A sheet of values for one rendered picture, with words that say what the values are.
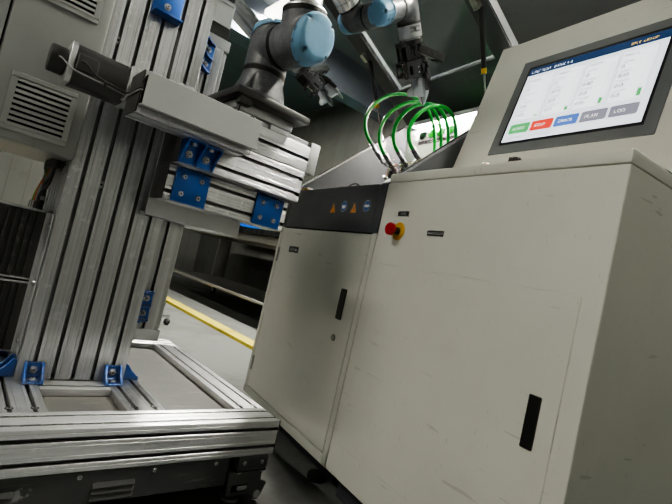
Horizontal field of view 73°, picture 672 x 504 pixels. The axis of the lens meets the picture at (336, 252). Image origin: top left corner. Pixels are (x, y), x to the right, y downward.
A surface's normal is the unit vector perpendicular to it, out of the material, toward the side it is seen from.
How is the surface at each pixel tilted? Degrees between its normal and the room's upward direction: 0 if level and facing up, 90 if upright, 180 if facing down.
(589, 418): 90
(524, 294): 90
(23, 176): 90
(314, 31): 97
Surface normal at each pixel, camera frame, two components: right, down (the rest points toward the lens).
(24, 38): 0.63, 0.11
